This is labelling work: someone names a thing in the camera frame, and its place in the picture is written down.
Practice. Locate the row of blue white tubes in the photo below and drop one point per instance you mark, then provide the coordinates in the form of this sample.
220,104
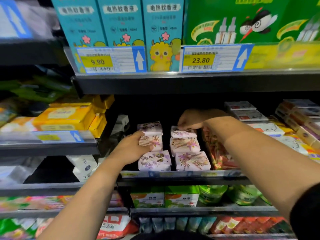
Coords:
175,223

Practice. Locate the white blue price strip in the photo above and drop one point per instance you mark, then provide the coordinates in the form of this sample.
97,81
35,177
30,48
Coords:
45,137

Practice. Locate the stack of pink soap boxes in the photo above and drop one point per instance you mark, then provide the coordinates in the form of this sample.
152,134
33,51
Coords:
220,157

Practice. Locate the orange white packet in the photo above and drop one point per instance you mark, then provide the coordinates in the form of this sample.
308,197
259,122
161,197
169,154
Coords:
6,115

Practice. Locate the person's right forearm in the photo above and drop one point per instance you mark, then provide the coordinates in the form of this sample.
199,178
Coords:
270,162

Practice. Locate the stack of yellow soap boxes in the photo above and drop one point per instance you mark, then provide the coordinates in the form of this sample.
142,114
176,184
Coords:
286,130

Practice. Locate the person's left hand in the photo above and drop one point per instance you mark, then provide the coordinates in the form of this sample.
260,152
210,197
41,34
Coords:
130,150

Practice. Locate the red white packet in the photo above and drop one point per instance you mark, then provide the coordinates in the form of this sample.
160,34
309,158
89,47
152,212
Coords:
115,225

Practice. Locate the dark green packets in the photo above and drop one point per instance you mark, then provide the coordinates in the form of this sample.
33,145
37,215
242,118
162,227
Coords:
40,90

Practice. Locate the white blue price tag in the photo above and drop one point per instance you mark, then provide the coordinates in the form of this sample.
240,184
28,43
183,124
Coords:
110,60
15,20
215,58

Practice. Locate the teal box pink flower print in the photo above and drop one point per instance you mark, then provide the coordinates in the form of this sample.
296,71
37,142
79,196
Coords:
120,22
75,22

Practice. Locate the green white carton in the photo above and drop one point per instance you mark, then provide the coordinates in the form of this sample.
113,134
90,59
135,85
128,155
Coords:
182,197
147,198

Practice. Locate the stack of white purple soap boxes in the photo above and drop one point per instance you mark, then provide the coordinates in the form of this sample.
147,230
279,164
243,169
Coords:
300,115

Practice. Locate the stack of white plastic packs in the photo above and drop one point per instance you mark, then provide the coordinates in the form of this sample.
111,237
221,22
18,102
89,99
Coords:
45,20

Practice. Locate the person's right hand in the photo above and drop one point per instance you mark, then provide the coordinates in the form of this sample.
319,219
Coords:
205,119

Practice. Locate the teal box yellow cartoon print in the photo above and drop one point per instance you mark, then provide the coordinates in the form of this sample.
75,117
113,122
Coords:
162,27

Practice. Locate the green box mosquito print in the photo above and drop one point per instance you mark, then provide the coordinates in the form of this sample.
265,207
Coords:
305,17
225,17

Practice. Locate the row of pink orange packets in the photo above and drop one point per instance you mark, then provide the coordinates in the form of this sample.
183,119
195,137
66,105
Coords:
30,202

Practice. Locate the person's left forearm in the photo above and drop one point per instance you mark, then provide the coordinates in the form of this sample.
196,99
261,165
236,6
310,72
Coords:
85,202

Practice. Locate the row of red tubes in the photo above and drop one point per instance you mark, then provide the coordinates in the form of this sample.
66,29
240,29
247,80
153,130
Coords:
240,225

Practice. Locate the pile of colourful packets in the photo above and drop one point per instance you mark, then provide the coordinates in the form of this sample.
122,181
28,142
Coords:
20,227

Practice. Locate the stack of floral soap boxes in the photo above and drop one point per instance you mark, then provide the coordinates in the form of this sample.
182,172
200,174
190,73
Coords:
192,161

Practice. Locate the white printed small cartons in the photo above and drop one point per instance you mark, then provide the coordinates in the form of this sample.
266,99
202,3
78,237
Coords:
82,165

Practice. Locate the white plastic pack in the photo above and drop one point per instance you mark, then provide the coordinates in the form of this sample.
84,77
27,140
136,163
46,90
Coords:
15,172

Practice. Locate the stack of white orange soap boxes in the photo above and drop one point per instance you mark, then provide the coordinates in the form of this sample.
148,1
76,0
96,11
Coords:
245,115

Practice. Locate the stack of yellow soap cartons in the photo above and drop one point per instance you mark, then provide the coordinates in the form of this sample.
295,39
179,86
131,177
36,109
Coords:
62,118

